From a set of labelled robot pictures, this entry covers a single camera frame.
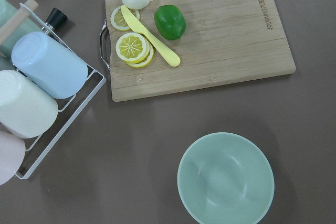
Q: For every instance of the yellow plastic knife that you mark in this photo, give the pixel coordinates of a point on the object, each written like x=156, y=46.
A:
x=168, y=55

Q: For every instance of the top front lemon slice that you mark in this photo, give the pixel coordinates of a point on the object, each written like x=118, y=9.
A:
x=132, y=47

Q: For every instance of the white wire cup rack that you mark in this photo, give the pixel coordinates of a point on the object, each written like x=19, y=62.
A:
x=38, y=147

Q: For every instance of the bamboo cutting board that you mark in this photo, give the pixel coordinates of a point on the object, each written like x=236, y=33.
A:
x=225, y=41

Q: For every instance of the green toy pepper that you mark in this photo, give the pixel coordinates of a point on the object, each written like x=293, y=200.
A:
x=170, y=22

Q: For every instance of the light blue cup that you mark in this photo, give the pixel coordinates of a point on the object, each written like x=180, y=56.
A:
x=58, y=71

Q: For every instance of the lemon slice near bun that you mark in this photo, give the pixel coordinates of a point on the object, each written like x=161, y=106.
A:
x=117, y=20

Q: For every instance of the pink cup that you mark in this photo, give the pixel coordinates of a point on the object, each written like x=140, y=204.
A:
x=12, y=155

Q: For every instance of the green cup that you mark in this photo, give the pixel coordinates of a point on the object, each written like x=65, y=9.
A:
x=28, y=26

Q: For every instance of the green bowl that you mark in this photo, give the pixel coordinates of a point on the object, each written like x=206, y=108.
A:
x=225, y=178

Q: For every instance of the white cup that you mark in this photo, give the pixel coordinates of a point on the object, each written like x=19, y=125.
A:
x=26, y=110

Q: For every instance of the bottom front lemon slice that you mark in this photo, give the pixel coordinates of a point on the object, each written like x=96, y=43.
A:
x=145, y=61

